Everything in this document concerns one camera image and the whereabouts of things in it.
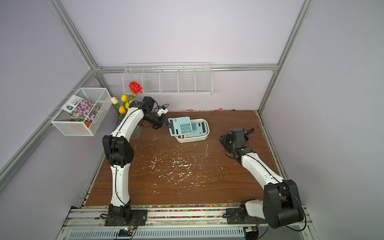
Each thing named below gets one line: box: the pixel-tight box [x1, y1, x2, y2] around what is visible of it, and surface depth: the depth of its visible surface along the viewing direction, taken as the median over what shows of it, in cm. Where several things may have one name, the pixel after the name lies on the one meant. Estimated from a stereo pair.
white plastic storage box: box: [174, 118, 210, 143], surface depth 104 cm
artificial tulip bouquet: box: [110, 81, 143, 121], surface depth 85 cm
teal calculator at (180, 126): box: [168, 116, 193, 137], surface depth 95 cm
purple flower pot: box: [62, 95, 100, 128], surface depth 75 cm
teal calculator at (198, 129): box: [187, 121, 206, 137], surface depth 104 cm
